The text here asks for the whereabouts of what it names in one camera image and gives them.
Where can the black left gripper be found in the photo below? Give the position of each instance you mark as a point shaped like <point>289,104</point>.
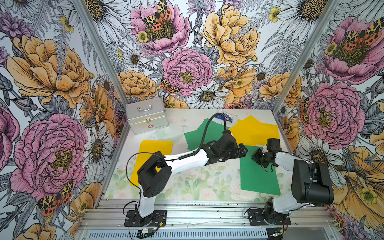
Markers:
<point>233,151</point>

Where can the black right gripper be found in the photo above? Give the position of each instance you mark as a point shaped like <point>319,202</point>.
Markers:
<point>255,157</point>

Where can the large green paper sheet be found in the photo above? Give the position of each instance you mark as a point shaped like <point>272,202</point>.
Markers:
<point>255,178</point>

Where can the yellow paper sheet top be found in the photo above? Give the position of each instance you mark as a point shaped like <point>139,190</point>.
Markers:
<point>251,132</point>

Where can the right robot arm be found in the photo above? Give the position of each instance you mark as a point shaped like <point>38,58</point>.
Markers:
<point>311,187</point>

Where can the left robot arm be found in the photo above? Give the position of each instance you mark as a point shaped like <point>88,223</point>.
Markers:
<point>155,173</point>

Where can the blue white snack packet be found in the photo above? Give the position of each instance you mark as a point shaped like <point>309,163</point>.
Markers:
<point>228,117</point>

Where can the clear plastic film piece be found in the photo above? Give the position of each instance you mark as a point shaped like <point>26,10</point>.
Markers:
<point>168,133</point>

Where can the silver metal case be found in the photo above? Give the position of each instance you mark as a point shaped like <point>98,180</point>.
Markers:
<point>146,116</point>

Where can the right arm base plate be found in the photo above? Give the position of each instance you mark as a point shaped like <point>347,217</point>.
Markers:
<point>258,217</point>

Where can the aluminium corner post right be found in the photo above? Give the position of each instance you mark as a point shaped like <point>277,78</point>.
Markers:
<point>313,39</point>

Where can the aluminium corner post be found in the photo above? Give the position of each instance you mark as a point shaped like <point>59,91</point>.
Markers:
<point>313,39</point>
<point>88,22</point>

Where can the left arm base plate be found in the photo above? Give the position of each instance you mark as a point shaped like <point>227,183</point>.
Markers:
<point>157,219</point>

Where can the aluminium rail frame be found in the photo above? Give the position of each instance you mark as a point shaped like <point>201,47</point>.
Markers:
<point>109,215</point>

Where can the aluminium corner post left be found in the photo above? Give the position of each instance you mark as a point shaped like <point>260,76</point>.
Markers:
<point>88,22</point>

